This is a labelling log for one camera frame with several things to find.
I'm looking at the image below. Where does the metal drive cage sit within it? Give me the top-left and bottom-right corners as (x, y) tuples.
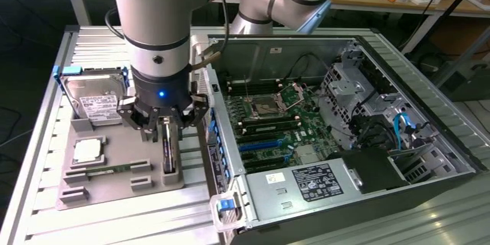
(320, 49), (387, 122)

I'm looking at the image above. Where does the black RAM stick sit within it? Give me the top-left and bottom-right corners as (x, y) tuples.
(238, 118), (300, 136)

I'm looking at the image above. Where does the socket locking lever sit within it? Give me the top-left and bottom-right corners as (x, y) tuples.
(243, 74), (254, 105)

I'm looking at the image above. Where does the black internal cable bundle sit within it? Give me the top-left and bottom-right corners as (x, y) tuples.
(350, 114), (398, 150)

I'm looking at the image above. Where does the CPU socket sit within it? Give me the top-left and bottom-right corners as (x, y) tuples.
(247, 95), (286, 120)

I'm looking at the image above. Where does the metal socket cover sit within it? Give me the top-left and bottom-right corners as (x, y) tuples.
(275, 83), (314, 108)

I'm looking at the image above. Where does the grey parts rack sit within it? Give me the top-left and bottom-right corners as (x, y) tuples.
(55, 115), (186, 211)

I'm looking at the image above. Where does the silver CPU chip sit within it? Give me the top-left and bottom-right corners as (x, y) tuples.
(72, 138), (107, 166)

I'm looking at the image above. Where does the blue SATA wire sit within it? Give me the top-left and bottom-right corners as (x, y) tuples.
(393, 111), (418, 151)

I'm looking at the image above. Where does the grey power supply unit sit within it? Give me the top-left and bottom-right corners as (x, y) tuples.
(244, 158), (363, 221)

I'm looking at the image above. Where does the black air shroud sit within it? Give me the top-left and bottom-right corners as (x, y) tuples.
(340, 147), (410, 196)

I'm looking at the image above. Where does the black open PC case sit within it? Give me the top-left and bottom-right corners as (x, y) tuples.
(190, 34), (483, 238)

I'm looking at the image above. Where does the green RAM stick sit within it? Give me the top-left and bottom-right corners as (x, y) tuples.
(84, 164), (131, 174)

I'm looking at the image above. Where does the long PCIe expansion slot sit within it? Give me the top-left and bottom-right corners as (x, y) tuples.
(244, 158), (292, 172)
(238, 138), (280, 153)
(243, 150), (288, 162)

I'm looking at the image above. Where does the blue card retention bar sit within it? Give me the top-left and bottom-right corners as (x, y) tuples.
(207, 106), (232, 178)

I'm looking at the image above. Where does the green motherboard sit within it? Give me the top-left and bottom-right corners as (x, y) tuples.
(223, 80), (342, 171)

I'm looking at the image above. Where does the black equipment box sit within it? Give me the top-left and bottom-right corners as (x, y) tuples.
(439, 63), (490, 102)

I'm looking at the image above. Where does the clear latch with blue tab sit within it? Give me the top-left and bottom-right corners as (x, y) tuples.
(210, 192), (247, 233)

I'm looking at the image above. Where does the metal disk bay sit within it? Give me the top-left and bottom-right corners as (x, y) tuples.
(386, 138), (474, 184)

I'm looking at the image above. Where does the Nvidia Quadro graphics card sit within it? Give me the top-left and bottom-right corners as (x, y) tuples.
(163, 115), (180, 175)

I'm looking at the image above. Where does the silver chipset heatsink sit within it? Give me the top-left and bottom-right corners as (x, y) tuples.
(294, 145), (319, 163)

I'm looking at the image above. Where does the silver hard disk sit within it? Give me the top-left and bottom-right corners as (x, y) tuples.
(63, 73), (129, 127)

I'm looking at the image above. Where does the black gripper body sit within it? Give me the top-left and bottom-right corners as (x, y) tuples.
(132, 65), (194, 110)

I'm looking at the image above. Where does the black camera cable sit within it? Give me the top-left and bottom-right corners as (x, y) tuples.
(220, 0), (232, 48)

